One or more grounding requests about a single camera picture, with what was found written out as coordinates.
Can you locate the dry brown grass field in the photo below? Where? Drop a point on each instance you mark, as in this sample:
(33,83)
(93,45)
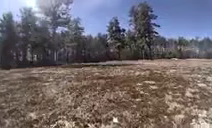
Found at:
(104,96)

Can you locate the wood of tall trees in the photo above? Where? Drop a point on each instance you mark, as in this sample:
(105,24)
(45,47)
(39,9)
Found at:
(60,43)

